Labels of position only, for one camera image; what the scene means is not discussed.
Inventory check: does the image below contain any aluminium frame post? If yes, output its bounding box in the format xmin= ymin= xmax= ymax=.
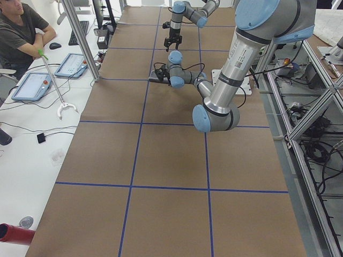
xmin=61 ymin=0 xmax=100 ymax=82

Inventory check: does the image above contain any black power adapter box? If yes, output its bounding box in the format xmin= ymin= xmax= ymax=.
xmin=97 ymin=29 xmax=109 ymax=50

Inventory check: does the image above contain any small black square device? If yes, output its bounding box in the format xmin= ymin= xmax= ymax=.
xmin=36 ymin=133 xmax=46 ymax=144

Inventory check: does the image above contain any far blue teach pendant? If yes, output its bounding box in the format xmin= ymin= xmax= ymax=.
xmin=54 ymin=53 xmax=88 ymax=79

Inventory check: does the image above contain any blue teach pendant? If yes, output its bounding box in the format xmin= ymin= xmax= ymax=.
xmin=11 ymin=72 xmax=52 ymax=101
xmin=54 ymin=53 xmax=88 ymax=79

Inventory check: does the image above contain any aluminium frame rail structure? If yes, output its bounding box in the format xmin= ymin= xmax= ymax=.
xmin=251 ymin=36 xmax=342 ymax=256

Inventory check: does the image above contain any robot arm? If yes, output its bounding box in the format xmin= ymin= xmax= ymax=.
xmin=162 ymin=0 xmax=220 ymax=52
xmin=150 ymin=0 xmax=317 ymax=133

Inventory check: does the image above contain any red cylinder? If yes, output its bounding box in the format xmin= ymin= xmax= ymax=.
xmin=1 ymin=223 xmax=35 ymax=246

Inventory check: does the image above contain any black computer mouse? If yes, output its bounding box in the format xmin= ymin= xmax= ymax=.
xmin=49 ymin=42 xmax=61 ymax=50

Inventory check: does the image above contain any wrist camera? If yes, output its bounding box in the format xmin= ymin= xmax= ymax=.
xmin=153 ymin=67 xmax=165 ymax=81

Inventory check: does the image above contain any black keyboard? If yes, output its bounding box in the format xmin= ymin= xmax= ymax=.
xmin=68 ymin=20 xmax=90 ymax=46

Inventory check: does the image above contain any near blue teach pendant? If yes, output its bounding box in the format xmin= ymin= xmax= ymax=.
xmin=11 ymin=72 xmax=52 ymax=101

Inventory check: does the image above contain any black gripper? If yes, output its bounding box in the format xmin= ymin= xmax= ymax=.
xmin=163 ymin=27 xmax=182 ymax=52
xmin=158 ymin=68 xmax=171 ymax=86

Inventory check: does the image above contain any pink and grey towel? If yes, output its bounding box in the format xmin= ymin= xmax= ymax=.
xmin=148 ymin=71 xmax=161 ymax=84

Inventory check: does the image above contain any seated person in grey shirt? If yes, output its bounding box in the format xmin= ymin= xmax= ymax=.
xmin=1 ymin=1 xmax=56 ymax=80

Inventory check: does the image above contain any reacher grabber stick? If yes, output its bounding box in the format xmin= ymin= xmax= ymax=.
xmin=38 ymin=49 xmax=78 ymax=120

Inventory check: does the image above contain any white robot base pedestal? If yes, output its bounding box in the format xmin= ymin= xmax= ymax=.
xmin=211 ymin=68 xmax=254 ymax=95

